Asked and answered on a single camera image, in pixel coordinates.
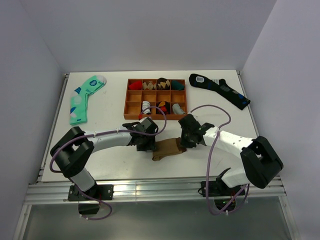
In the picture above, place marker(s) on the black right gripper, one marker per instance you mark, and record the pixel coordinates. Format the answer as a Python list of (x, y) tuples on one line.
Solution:
[(184, 143)]

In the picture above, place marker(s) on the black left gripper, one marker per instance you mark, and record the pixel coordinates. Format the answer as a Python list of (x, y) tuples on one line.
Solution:
[(148, 146)]

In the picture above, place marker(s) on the tan brown ribbed sock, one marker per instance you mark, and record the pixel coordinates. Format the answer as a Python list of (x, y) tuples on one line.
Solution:
[(167, 147)]

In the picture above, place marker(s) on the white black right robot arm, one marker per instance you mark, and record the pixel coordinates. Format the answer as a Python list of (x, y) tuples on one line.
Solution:
[(259, 162)]

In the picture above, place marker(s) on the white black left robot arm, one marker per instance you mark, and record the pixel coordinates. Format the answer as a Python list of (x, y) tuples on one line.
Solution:
[(72, 152)]

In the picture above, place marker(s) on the grey rolled sock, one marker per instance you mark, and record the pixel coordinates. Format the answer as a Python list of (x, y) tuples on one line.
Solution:
[(177, 110)]

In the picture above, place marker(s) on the white striped rolled sock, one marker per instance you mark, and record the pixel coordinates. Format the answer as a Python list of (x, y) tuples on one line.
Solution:
[(146, 108)]

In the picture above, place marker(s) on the black red argyle rolled sock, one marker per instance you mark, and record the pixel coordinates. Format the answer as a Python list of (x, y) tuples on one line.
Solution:
[(165, 107)]

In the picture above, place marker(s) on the orange compartment tray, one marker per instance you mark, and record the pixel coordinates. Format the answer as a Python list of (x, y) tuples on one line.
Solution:
[(134, 99)]

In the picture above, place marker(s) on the dark teal rolled sock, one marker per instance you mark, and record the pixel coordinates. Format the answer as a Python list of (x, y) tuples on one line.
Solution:
[(177, 86)]

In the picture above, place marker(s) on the black blue patterned sock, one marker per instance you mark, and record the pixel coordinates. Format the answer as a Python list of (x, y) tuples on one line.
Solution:
[(221, 87)]

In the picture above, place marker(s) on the beige argyle rolled sock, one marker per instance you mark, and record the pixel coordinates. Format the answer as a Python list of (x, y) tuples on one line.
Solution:
[(149, 85)]

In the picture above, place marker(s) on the brown argyle rolled sock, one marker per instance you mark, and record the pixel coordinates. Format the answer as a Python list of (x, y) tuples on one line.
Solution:
[(163, 84)]

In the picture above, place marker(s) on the mint green patterned sock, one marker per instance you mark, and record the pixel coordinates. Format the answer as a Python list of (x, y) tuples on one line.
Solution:
[(78, 113)]

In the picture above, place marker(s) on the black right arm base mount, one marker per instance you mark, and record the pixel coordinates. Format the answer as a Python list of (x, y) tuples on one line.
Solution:
[(219, 189)]

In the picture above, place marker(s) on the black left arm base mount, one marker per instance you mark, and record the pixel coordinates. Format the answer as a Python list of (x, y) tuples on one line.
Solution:
[(90, 202)]

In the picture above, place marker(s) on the aluminium table edge rail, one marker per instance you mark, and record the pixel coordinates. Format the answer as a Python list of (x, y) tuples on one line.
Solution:
[(136, 178)]

